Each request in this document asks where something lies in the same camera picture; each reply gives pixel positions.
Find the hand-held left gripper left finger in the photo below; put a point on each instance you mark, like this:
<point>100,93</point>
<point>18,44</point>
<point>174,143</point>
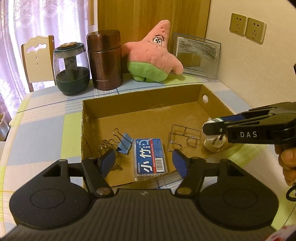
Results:
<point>106,162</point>

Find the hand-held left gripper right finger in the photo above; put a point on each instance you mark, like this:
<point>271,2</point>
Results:
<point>181,163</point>

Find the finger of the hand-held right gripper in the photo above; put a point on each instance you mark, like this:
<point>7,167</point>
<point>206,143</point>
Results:
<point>215,128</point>
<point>233,117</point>

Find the white two-prong power adapter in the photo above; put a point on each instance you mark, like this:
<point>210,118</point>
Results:
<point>214,144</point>

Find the blue binder clip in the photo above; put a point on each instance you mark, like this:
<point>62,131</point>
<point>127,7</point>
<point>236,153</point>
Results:
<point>126,143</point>

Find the clear box with blue label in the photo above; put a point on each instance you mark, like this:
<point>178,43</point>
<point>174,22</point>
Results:
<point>150,160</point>

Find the brown cardboard box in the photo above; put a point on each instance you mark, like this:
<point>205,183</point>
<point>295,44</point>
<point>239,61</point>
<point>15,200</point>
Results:
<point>143,115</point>

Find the person's right hand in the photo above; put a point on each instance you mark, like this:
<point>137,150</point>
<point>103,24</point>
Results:
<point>289,162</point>

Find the dark green glass jar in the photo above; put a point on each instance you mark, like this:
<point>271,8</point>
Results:
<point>71,81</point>

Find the pink starfish plush toy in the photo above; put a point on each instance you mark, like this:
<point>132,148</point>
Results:
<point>152,55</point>

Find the brown metal thermos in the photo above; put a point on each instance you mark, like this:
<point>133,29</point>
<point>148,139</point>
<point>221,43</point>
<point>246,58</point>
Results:
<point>105,62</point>

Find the white red printed cloth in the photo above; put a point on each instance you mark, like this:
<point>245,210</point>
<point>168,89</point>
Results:
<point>284,234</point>

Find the cream wooden chair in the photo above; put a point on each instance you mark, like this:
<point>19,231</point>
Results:
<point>37,69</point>

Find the wooden door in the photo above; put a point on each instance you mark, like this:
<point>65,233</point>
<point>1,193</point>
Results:
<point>129,16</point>

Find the purple lace curtain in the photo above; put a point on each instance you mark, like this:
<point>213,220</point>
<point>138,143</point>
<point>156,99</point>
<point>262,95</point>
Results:
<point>46,18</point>

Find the glass picture frame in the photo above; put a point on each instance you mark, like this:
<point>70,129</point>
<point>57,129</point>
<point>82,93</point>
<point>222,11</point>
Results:
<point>196,53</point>

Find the beige wall socket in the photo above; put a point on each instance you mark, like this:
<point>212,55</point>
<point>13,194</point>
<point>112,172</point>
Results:
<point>255,30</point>
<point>238,24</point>

